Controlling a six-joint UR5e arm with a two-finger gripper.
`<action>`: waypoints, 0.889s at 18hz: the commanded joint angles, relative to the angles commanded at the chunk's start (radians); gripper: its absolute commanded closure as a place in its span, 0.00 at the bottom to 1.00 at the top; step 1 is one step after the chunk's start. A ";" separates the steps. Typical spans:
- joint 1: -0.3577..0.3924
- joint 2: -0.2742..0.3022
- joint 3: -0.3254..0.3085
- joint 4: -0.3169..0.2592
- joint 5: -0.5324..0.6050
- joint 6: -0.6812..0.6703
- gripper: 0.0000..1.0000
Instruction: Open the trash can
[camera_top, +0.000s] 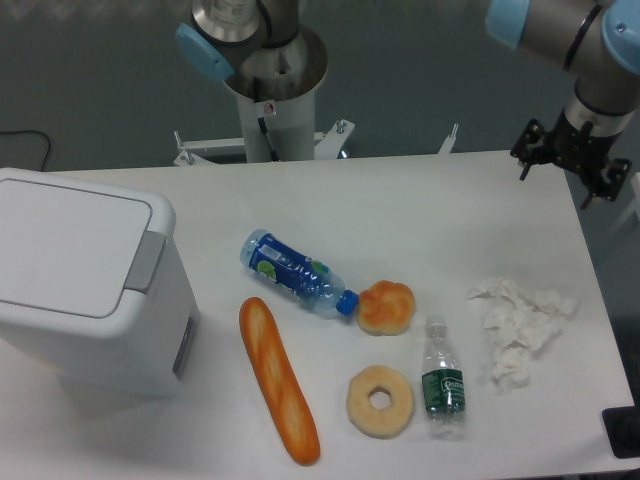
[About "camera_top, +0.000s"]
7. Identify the white push-top trash can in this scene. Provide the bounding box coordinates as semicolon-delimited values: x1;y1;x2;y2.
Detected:
1;168;199;396

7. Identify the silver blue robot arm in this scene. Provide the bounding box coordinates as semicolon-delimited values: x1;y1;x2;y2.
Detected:
175;1;639;201

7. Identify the blue label plastic bottle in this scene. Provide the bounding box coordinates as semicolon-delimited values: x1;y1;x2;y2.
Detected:
239;229;359;317

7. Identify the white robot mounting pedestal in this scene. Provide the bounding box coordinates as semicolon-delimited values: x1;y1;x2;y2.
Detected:
172;94;460;167

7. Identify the crumpled white tissue paper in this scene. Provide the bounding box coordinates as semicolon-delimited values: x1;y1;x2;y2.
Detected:
467;276;579;394

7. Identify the pale ring doughnut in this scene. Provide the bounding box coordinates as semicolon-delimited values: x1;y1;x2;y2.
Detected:
346;365;414;439

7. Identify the green label clear bottle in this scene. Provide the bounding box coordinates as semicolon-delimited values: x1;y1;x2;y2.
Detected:
421;315;466;441

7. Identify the round orange bread bun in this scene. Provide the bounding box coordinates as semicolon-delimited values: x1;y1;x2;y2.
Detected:
357;280;416;336

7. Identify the black device at table edge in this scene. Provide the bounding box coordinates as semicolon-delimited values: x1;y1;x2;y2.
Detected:
602;406;640;459

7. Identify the long orange baguette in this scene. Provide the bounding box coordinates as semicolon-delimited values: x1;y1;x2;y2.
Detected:
239;297;321;466

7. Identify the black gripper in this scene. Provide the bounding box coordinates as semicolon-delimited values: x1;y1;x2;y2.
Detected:
510;107;631;209

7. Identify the white frame at right edge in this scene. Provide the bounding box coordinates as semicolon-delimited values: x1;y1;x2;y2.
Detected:
592;172;640;266

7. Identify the black floor cable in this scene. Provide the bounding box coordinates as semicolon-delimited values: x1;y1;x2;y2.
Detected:
0;129;52;172

